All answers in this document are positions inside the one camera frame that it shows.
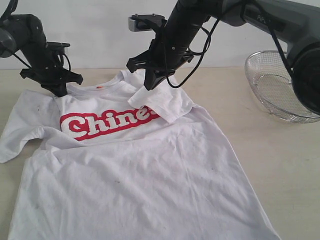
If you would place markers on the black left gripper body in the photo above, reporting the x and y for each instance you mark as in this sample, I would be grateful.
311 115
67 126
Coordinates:
51 76

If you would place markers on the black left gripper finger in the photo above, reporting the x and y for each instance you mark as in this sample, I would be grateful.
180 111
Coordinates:
59 90

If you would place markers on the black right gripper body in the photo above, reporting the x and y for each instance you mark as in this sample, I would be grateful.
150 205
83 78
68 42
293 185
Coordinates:
162 56

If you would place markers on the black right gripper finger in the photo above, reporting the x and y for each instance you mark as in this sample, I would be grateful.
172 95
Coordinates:
160 76
152 79

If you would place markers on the white t-shirt red logo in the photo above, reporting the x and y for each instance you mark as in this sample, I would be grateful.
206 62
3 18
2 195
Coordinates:
118 162

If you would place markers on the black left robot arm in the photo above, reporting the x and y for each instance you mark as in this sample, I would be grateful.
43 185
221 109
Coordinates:
22 36

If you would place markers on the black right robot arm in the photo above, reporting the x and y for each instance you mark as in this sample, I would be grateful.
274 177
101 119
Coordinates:
294 28

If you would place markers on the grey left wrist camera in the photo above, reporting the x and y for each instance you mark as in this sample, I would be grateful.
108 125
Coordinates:
57 46

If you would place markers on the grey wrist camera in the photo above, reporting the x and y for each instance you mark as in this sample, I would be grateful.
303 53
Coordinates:
145 22
57 46

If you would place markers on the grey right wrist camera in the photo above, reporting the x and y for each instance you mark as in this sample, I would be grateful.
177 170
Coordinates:
145 22

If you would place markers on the metal wire mesh basket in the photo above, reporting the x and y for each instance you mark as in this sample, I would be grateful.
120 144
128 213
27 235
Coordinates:
272 86

